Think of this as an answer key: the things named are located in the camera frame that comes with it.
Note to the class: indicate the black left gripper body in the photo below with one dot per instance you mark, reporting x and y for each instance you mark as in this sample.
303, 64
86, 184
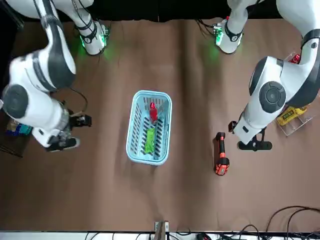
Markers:
260, 136

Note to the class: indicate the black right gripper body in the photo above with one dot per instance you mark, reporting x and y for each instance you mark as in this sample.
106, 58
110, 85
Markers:
65, 145

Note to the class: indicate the orange black barcode scanner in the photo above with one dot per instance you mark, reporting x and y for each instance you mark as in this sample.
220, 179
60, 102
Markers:
221, 155

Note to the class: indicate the green snack packet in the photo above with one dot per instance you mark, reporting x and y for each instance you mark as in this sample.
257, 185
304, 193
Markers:
150, 141

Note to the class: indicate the red cola bottle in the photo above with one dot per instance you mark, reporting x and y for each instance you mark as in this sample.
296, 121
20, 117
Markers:
295, 58
153, 115

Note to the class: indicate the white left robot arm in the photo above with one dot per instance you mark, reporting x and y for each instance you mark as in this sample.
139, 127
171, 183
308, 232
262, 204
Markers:
270, 100

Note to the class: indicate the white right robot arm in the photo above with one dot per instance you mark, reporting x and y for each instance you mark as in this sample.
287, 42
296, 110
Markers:
50, 62

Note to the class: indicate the teal snack packet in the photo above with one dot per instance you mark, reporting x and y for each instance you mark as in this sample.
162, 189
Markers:
26, 130

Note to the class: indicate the blue plastic basket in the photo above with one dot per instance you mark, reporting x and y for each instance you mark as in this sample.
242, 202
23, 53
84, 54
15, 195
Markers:
150, 162

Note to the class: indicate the clear acrylic shelf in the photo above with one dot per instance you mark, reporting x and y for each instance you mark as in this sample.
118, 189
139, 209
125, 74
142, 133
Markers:
295, 127

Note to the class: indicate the small yellow juice bottle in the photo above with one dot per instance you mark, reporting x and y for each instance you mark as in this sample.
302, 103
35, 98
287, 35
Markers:
291, 116

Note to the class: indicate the blue cookie packet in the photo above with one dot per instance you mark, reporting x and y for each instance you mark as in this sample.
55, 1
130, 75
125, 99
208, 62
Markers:
12, 129

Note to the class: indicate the red plug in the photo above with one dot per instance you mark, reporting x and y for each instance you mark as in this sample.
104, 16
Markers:
201, 236

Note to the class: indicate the aluminium profile post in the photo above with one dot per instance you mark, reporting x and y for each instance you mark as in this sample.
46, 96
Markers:
162, 230

